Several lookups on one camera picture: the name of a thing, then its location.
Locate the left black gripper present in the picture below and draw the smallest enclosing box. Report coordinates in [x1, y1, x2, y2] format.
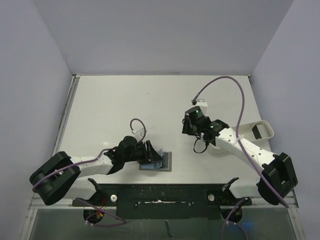
[123, 140, 163, 165]

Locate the grey card holder wallet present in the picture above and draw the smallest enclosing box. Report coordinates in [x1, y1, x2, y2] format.
[139, 149, 172, 172]

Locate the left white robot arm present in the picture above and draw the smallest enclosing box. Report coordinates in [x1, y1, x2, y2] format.
[29, 136, 164, 206]

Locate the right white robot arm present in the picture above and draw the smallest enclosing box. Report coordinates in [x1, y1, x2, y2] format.
[182, 106, 298, 208]

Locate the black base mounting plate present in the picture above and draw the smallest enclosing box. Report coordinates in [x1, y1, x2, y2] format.
[88, 183, 239, 220]

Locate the white plastic tray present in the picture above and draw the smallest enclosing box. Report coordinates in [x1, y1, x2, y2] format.
[208, 120, 275, 156]

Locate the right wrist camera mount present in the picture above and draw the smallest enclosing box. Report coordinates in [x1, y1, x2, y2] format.
[191, 99, 208, 115]

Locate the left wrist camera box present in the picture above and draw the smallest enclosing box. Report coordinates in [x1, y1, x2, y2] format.
[131, 128, 147, 138]

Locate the aluminium rail frame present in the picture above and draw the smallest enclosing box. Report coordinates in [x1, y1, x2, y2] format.
[21, 75, 296, 240]

